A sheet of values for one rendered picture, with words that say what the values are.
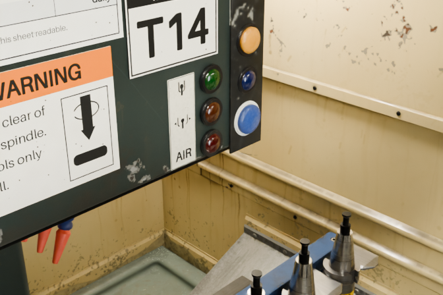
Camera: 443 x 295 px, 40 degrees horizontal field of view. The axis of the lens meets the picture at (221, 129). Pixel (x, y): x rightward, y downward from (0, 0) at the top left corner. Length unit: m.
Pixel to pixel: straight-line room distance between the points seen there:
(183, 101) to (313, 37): 0.92
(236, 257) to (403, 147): 0.63
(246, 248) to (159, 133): 1.27
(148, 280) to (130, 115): 1.61
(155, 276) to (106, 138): 1.62
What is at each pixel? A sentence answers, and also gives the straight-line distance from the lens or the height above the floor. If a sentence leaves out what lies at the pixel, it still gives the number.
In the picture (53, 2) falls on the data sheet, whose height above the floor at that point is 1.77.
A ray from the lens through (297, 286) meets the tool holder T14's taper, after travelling 0.98.
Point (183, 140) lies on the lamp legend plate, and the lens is 0.55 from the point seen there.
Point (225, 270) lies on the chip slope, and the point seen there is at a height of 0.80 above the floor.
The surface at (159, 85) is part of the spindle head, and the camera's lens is 0.51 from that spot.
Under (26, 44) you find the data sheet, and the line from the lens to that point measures 0.44.
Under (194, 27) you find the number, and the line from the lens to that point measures 0.52.
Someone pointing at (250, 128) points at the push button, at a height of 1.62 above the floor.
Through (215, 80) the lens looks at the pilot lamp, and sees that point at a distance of 0.55.
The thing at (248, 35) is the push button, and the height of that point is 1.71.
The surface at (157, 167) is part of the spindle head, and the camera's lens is 0.54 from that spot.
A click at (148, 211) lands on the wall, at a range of 2.07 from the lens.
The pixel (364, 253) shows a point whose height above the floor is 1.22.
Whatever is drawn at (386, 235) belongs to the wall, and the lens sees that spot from 1.50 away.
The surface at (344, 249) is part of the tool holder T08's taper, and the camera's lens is 1.05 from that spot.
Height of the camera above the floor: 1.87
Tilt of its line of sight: 24 degrees down
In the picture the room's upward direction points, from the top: straight up
